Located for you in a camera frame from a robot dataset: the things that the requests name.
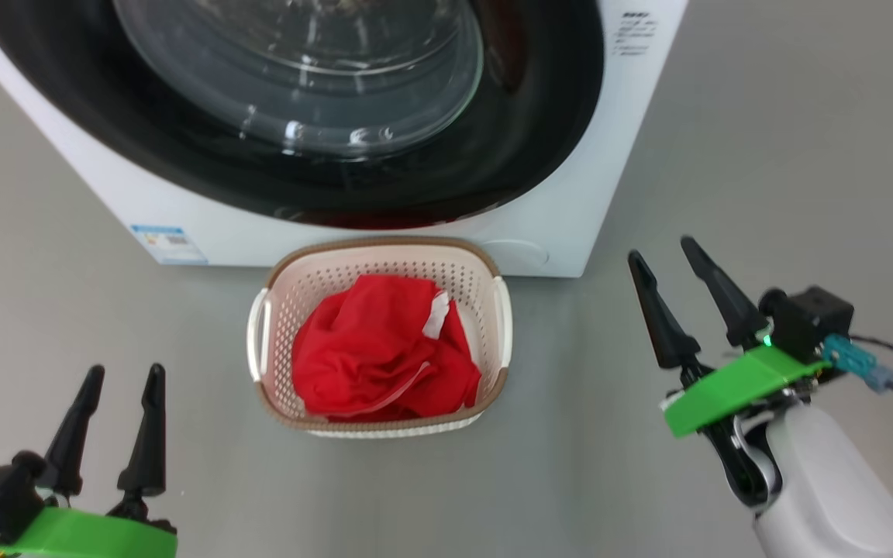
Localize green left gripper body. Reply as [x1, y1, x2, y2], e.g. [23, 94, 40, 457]
[0, 496, 178, 558]

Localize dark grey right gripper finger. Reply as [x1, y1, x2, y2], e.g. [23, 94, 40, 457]
[680, 236, 769, 350]
[627, 250, 702, 370]

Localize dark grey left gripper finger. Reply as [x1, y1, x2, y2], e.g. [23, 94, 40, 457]
[117, 363, 167, 497]
[36, 364, 105, 497]

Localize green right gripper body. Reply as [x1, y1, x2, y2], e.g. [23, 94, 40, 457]
[662, 345, 827, 508]

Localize washing machine glass door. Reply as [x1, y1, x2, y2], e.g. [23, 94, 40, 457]
[0, 0, 606, 230]

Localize red cloth garment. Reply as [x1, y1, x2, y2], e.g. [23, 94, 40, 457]
[291, 274, 482, 423]

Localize cream perforated laundry basket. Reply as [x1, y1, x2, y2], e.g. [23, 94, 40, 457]
[247, 236, 512, 439]

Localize white front-load washing machine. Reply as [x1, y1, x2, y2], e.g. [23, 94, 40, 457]
[0, 0, 689, 278]

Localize round white filter cover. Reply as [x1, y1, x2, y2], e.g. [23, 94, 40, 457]
[480, 239, 550, 274]

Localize blue energy label sticker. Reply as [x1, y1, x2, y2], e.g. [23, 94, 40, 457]
[129, 224, 209, 266]

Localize printed text notice label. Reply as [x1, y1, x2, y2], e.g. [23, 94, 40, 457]
[615, 11, 658, 57]

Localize teal right cable connector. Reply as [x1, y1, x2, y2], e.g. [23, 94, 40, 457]
[822, 335, 893, 391]

